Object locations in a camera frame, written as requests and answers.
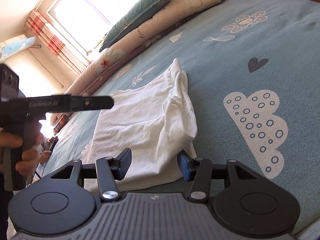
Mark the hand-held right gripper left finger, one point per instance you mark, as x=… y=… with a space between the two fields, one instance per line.
x=123 y=163

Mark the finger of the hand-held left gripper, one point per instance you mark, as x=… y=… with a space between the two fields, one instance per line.
x=92 y=102

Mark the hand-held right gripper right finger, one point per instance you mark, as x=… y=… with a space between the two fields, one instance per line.
x=183 y=165

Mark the white printed long-sleeve shirt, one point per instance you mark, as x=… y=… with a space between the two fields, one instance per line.
x=150 y=120

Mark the person's left hand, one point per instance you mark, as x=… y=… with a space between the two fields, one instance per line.
x=31 y=158

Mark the red chips can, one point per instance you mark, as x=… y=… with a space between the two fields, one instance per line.
x=60 y=124

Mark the dark smartphone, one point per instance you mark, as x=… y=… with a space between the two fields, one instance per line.
x=53 y=143

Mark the pink patterned curtain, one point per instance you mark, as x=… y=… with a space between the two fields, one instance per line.
x=55 y=42

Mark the pink floral folded quilt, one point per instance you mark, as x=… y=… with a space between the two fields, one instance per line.
x=140 y=35

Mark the green floral pillow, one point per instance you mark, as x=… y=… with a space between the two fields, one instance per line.
x=135 y=17

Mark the window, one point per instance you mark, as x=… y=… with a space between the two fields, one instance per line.
x=95 y=7

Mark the white wall air conditioner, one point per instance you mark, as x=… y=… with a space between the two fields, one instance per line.
x=15 y=47

